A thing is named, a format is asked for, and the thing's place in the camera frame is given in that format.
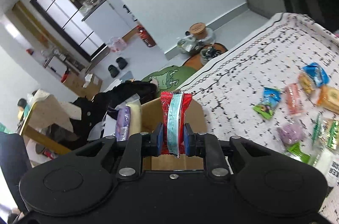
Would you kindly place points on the glass jar cork lid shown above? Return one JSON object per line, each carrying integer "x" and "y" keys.
{"x": 201, "y": 33}

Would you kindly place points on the blue snack packet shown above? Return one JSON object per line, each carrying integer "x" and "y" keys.
{"x": 316, "y": 73}

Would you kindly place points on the black slipper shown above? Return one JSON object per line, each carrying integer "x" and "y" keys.
{"x": 113, "y": 70}
{"x": 122, "y": 63}

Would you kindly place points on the purple wafer snack pack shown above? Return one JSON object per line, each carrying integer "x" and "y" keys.
{"x": 123, "y": 120}

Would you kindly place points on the red snack packet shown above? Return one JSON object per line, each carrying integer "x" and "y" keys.
{"x": 174, "y": 106}

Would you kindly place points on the white black patterned bedspread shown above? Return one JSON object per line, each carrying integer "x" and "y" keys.
{"x": 246, "y": 175}

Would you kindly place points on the orange cracker pack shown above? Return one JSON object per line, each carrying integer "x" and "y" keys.
{"x": 329, "y": 98}

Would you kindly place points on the pink orange snack bar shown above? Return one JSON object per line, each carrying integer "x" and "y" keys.
{"x": 293, "y": 100}

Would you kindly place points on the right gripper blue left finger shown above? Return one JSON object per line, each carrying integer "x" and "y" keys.
{"x": 158, "y": 134}

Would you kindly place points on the small blue green packet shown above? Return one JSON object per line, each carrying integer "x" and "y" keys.
{"x": 269, "y": 102}

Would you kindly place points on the green cartoon floor mat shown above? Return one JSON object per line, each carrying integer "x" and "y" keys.
{"x": 170, "y": 78}

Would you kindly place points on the black clothes pile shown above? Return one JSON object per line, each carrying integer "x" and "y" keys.
{"x": 93, "y": 111}

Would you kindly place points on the black slipper right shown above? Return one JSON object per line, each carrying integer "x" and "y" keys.
{"x": 122, "y": 63}

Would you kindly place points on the brown biscuit packet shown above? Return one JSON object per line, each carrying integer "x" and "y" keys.
{"x": 306, "y": 84}

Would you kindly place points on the white black labelled snack pack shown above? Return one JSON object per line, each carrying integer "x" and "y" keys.
{"x": 327, "y": 163}

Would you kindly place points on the green candy packet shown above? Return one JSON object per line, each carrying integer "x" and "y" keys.
{"x": 295, "y": 153}

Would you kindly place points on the brown cardboard box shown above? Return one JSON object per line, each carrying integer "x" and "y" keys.
{"x": 172, "y": 157}

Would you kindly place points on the green striped cake pack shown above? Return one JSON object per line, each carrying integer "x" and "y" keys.
{"x": 325, "y": 132}

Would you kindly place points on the black slipper left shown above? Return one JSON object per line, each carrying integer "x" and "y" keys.
{"x": 113, "y": 70}

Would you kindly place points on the clear plastic bag floor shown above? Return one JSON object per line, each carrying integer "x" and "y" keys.
{"x": 116, "y": 44}

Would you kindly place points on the dark framed glass door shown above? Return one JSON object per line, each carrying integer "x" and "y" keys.
{"x": 66, "y": 19}

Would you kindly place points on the purple round snack pack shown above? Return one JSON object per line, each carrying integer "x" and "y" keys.
{"x": 291, "y": 133}

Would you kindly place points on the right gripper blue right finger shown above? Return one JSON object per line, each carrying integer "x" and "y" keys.
{"x": 189, "y": 140}

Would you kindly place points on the silver wrapped bundle floor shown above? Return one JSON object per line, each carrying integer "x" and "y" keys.
{"x": 189, "y": 45}

